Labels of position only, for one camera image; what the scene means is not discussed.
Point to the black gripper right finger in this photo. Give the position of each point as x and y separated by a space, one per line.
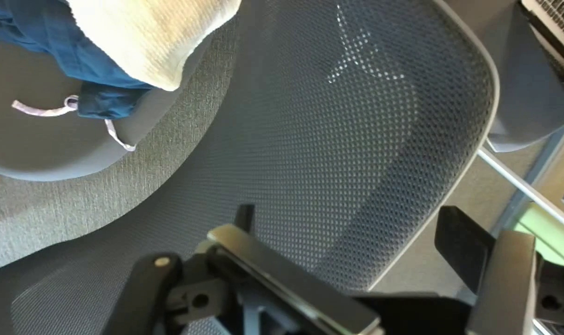
504 280

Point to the cream knit towel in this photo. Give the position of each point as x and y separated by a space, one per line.
151 38

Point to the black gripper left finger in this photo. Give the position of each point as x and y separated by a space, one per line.
292 280

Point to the grey seat metal-leg chair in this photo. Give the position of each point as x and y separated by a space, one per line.
528 105

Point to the grey mesh-back chair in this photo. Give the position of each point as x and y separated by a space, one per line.
324 155

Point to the green object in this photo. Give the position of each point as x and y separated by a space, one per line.
551 234

